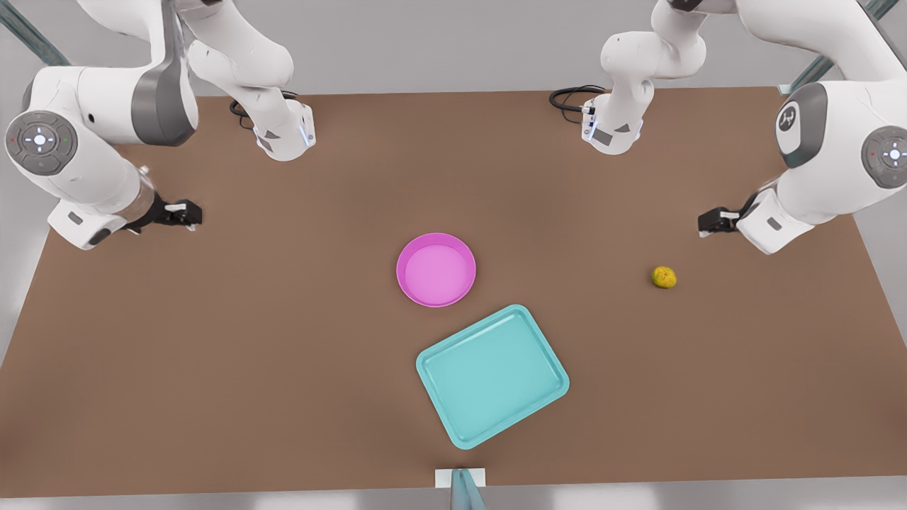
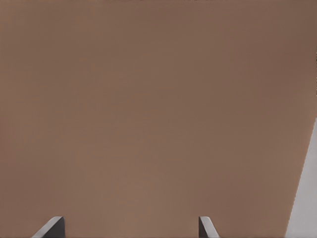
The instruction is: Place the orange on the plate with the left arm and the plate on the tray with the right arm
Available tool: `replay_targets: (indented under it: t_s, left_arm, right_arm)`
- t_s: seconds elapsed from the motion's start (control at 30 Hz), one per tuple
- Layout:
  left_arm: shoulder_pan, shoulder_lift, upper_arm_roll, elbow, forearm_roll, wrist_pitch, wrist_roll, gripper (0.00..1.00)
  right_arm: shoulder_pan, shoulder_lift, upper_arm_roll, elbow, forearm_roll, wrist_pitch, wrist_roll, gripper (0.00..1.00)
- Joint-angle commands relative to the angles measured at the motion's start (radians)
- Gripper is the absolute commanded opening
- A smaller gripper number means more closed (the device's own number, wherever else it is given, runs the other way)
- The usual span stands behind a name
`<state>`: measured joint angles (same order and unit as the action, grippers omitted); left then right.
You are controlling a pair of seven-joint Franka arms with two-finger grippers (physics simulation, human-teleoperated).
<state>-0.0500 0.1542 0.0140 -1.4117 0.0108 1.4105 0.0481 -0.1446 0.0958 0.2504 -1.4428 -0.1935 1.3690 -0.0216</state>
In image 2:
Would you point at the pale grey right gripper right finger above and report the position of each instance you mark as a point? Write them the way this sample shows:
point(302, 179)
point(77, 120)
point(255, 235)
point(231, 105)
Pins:
point(207, 229)

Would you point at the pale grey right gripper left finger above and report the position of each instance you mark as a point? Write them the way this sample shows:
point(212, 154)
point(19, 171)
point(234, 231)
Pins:
point(55, 229)

